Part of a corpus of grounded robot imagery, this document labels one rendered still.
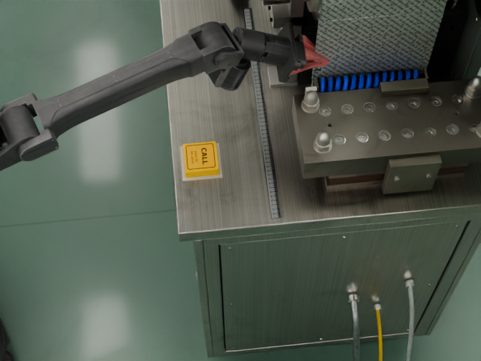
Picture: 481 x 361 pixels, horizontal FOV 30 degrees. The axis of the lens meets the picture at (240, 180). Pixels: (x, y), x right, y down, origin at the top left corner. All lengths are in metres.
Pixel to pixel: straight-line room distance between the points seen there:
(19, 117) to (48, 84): 1.53
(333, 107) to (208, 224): 0.34
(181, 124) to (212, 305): 0.48
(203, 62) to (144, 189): 1.28
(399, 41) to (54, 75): 1.64
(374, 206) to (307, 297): 0.44
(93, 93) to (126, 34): 1.62
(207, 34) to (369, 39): 0.32
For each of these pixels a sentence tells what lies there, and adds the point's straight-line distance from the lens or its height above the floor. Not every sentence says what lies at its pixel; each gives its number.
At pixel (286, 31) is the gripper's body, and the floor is 1.14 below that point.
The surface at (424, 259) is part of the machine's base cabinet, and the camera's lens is 2.09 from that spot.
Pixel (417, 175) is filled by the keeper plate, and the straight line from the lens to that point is 1.79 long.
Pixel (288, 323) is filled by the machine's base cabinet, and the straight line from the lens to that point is 2.35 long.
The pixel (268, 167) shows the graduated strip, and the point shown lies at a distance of 1.86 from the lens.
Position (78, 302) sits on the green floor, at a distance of 2.74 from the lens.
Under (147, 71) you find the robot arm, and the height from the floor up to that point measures 1.21.
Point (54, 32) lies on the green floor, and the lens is 3.27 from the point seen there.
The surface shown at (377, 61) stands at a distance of 1.82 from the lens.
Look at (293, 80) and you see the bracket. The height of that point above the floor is 0.91.
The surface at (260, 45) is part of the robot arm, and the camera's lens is 1.69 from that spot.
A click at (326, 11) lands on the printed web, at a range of 1.67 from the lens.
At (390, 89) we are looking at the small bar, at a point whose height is 1.05.
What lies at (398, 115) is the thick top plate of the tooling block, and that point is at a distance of 1.80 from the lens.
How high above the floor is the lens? 2.51
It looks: 61 degrees down
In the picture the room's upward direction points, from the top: straight up
